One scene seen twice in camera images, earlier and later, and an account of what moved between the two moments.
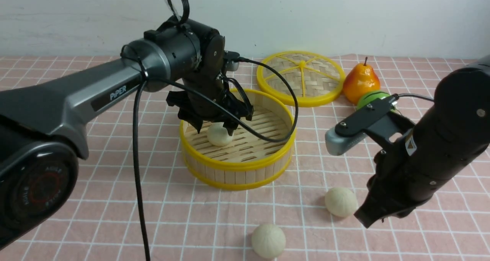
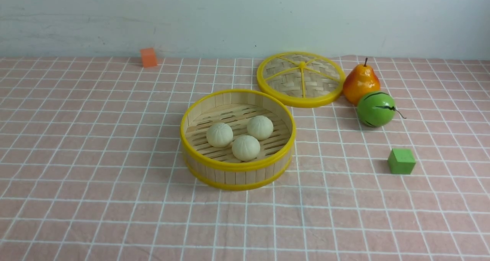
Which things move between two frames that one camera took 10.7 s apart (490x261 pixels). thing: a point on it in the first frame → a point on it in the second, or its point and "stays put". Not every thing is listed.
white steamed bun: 268,240 → 245,147
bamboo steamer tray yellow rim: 261,152 stays put
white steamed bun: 218,135 stays put
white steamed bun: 341,202 → 260,127
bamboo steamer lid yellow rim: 313,77 stays put
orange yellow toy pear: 362,79 stays put
